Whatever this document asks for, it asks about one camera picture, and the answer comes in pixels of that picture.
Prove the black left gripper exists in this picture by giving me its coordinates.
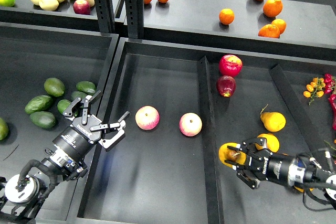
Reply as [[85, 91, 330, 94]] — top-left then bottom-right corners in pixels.
[[53, 90, 130, 162]]

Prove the pink apple right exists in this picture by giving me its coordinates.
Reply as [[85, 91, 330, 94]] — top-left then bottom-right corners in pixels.
[[179, 113, 202, 137]]

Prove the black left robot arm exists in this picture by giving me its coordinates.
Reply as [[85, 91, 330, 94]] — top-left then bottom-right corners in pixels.
[[1, 91, 130, 223]]

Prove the green avocado at edge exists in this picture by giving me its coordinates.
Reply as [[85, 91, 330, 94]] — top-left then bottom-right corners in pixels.
[[0, 118, 9, 141]]

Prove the green avocado bottom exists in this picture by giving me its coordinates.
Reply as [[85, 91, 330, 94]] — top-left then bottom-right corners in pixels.
[[29, 111, 57, 129]]

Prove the red apple on shelf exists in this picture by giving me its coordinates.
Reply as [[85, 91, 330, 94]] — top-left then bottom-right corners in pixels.
[[73, 0, 91, 15]]

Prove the green avocado top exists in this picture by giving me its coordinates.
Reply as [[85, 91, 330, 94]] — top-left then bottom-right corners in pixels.
[[44, 78, 65, 97]]

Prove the pink apple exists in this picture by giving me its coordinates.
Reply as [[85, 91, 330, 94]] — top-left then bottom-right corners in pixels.
[[135, 105, 160, 131], [179, 113, 202, 137]]

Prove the green avocado left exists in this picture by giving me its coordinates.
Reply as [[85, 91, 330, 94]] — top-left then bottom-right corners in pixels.
[[25, 95, 54, 115]]

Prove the orange on shelf right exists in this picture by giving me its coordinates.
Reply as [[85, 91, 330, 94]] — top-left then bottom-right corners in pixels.
[[271, 19, 287, 34]]

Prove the dark red apple lower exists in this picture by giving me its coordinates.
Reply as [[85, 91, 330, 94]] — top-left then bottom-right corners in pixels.
[[216, 76, 236, 98]]

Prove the yellow pear with stem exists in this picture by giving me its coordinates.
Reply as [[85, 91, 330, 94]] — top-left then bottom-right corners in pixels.
[[260, 104, 286, 132]]

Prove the green avocado centre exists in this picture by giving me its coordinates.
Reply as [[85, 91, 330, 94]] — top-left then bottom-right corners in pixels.
[[57, 99, 71, 115]]

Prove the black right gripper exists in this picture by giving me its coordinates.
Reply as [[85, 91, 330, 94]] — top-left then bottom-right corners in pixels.
[[225, 137, 298, 189]]

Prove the red apple upper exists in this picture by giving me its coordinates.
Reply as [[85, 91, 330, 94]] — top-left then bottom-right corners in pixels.
[[218, 55, 243, 77]]

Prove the orange on shelf middle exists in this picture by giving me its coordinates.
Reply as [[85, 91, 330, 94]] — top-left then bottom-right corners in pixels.
[[218, 8, 235, 25]]

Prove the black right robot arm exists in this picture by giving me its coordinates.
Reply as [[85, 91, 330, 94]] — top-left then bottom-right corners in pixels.
[[218, 137, 335, 211]]

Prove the black shelf post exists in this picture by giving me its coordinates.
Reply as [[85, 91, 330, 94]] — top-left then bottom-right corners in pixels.
[[94, 0, 144, 39]]

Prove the black tray divider left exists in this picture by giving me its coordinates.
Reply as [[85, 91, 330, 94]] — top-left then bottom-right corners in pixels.
[[197, 56, 224, 223]]

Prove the pink apple left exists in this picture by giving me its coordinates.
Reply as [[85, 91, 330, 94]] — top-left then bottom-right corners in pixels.
[[135, 105, 160, 131]]

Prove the orange on shelf front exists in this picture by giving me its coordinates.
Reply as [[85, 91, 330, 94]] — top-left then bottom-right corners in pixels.
[[258, 24, 280, 38]]

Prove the green avocado upper right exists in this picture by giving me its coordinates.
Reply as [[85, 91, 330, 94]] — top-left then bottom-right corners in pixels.
[[76, 81, 96, 95]]

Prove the pale yellow pear front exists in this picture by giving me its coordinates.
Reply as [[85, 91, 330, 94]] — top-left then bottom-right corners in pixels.
[[39, 0, 59, 11]]

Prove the orange cherry tomato bunch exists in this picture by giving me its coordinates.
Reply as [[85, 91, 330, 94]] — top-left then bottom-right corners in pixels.
[[303, 77, 326, 105]]

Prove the large orange on shelf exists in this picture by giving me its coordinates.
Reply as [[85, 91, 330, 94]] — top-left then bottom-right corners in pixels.
[[263, 0, 283, 18]]

